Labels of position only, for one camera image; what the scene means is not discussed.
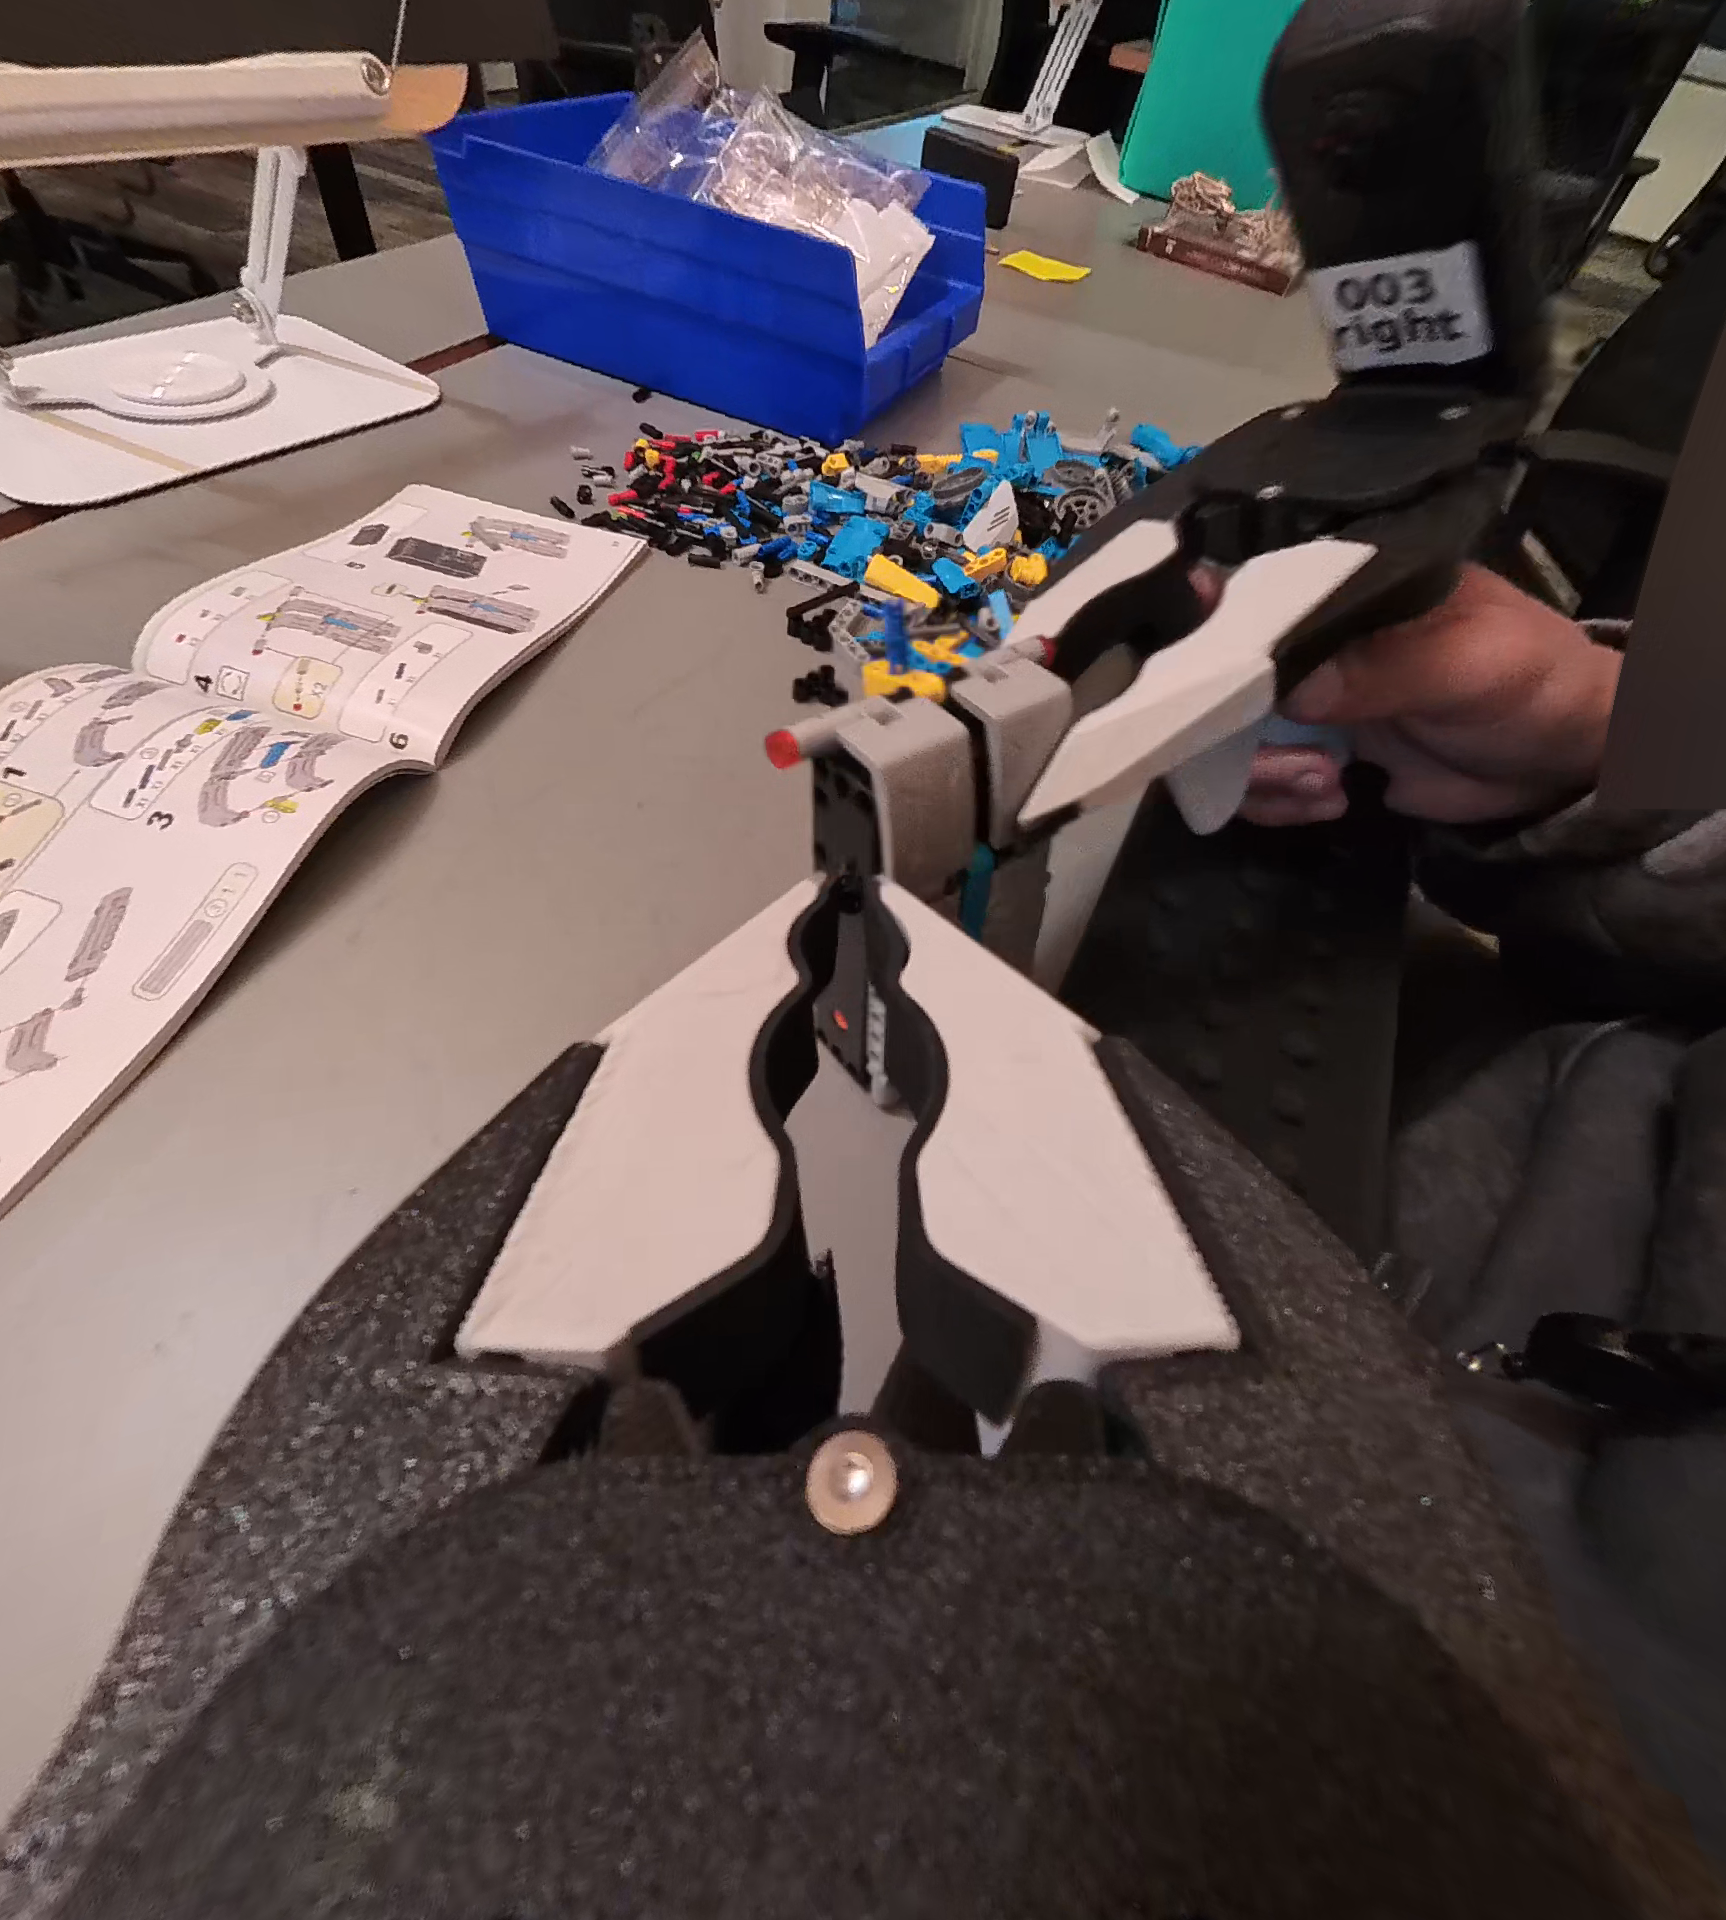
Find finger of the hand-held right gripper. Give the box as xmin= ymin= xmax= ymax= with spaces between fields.
xmin=1020 ymin=518 xmax=1203 ymax=665
xmin=1016 ymin=536 xmax=1381 ymax=834

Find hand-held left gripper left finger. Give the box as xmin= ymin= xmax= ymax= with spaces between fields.
xmin=452 ymin=875 xmax=823 ymax=1367

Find white stand with wooden board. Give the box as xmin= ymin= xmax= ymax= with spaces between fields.
xmin=942 ymin=0 xmax=1137 ymax=197
xmin=0 ymin=52 xmax=471 ymax=510

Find grey black toy brick assembly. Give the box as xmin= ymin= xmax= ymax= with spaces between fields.
xmin=763 ymin=659 xmax=1081 ymax=1111

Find pile of small toy pieces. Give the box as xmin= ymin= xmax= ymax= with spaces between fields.
xmin=548 ymin=407 xmax=1202 ymax=707

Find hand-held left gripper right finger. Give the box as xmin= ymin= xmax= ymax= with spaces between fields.
xmin=878 ymin=875 xmax=1243 ymax=1428

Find instruction booklet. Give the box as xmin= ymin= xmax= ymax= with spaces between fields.
xmin=0 ymin=481 xmax=652 ymax=1231

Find person's right forearm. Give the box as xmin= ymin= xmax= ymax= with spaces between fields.
xmin=1417 ymin=780 xmax=1726 ymax=1037

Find dark panel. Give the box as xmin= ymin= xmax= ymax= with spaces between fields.
xmin=0 ymin=0 xmax=566 ymax=69

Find green plastic bin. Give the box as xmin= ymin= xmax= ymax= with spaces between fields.
xmin=1114 ymin=0 xmax=1307 ymax=211

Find small wooden model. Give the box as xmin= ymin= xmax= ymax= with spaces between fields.
xmin=1135 ymin=171 xmax=1303 ymax=298

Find person's right hand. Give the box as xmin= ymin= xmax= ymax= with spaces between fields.
xmin=1242 ymin=562 xmax=1629 ymax=827

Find clear plastic bags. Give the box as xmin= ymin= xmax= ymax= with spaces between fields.
xmin=584 ymin=36 xmax=939 ymax=348

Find blue plastic bin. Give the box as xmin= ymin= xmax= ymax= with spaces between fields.
xmin=424 ymin=90 xmax=987 ymax=451

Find small black box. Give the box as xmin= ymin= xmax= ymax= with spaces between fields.
xmin=920 ymin=122 xmax=1025 ymax=229

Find black lanyard clip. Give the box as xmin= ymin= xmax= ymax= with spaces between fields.
xmin=1454 ymin=1307 xmax=1726 ymax=1403

